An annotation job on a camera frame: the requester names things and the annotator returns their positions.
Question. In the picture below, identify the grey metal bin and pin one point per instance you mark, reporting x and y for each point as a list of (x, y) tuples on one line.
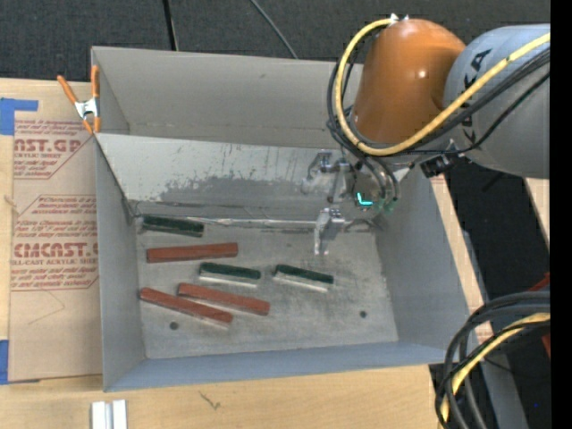
[(268, 329)]

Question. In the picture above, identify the dark green flat block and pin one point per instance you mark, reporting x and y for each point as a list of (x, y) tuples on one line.
[(172, 225), (304, 274), (230, 271)]

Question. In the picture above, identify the red-brown flat block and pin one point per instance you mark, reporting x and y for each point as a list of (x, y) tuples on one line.
[(223, 298), (192, 252), (185, 305)]

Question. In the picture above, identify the brown cardboard board, red print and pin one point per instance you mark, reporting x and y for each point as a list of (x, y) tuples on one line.
[(49, 320)]

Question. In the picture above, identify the black cylinder on white bracket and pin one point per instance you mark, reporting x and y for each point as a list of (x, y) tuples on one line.
[(433, 165)]

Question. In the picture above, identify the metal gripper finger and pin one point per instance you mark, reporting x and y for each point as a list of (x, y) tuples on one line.
[(328, 228), (319, 177)]

